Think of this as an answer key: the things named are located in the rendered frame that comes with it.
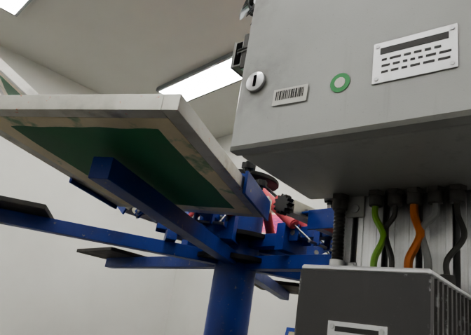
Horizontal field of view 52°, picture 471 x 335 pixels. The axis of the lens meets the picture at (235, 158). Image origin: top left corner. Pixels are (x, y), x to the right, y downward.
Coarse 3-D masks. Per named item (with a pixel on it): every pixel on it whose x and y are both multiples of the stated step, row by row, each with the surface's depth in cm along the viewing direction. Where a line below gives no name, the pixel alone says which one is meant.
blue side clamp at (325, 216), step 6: (312, 210) 167; (318, 210) 165; (324, 210) 163; (330, 210) 161; (312, 216) 166; (318, 216) 164; (324, 216) 162; (330, 216) 161; (312, 222) 165; (318, 222) 163; (324, 222) 162; (330, 222) 160; (312, 228) 164; (318, 228) 163; (324, 228) 161
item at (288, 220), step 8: (264, 192) 221; (272, 192) 239; (272, 200) 215; (272, 208) 214; (192, 216) 256; (224, 216) 192; (280, 216) 208; (264, 224) 261; (272, 224) 261; (288, 224) 203; (296, 224) 204; (304, 224) 213; (272, 232) 263; (320, 240) 206
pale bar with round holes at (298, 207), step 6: (294, 204) 169; (300, 204) 171; (294, 210) 169; (300, 210) 171; (306, 210) 174; (288, 216) 173; (294, 216) 172; (300, 216) 171; (306, 216) 173; (306, 222) 177
